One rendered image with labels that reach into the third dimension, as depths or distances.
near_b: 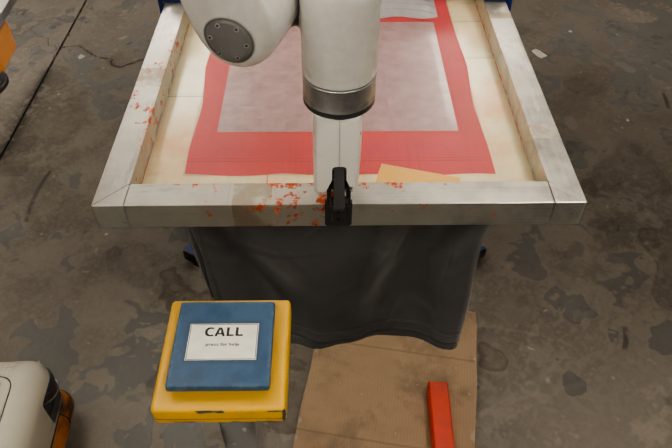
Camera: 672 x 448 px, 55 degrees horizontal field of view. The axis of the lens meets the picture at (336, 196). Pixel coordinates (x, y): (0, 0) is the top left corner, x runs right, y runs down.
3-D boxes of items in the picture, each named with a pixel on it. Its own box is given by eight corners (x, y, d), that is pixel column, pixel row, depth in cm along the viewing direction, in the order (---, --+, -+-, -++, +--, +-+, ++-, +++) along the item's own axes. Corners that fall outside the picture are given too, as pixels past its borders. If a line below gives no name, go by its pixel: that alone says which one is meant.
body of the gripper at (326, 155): (303, 58, 69) (306, 138, 77) (301, 117, 62) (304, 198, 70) (373, 58, 69) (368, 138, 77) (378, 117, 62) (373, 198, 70)
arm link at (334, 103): (303, 43, 68) (304, 65, 70) (300, 92, 62) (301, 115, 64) (373, 43, 68) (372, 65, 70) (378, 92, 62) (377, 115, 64)
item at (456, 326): (463, 353, 115) (509, 177, 84) (211, 355, 114) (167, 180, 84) (461, 338, 117) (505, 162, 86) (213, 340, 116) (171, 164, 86)
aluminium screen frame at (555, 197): (579, 224, 78) (587, 202, 75) (98, 228, 78) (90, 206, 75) (473, -53, 134) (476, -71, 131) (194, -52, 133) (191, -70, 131)
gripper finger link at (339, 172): (333, 133, 68) (333, 150, 73) (333, 203, 66) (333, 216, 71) (344, 133, 68) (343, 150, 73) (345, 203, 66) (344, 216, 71)
